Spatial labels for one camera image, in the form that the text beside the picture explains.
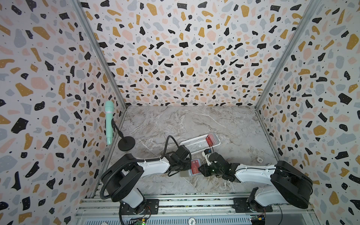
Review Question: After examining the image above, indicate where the red credit card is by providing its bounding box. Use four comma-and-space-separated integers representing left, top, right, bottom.
190, 159, 201, 176

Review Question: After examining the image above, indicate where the white plastic mesh basket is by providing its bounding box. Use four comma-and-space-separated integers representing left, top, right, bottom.
180, 134, 220, 154

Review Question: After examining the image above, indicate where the stack of red cards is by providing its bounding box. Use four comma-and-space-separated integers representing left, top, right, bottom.
205, 133, 221, 147

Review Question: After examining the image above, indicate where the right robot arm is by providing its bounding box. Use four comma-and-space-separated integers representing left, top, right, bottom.
199, 149, 313, 212

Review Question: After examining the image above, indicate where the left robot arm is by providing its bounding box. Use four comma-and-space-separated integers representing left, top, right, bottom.
99, 145, 192, 215

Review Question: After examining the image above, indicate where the black microphone stand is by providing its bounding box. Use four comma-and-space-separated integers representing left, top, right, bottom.
111, 119, 136, 152

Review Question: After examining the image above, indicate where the mint green microphone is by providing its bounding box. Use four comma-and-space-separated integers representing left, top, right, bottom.
105, 101, 114, 145

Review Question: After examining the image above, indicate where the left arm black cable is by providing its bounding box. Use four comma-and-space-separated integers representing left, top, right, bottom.
99, 135, 181, 200

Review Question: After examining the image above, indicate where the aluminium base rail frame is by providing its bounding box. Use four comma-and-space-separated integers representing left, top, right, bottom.
73, 193, 320, 225

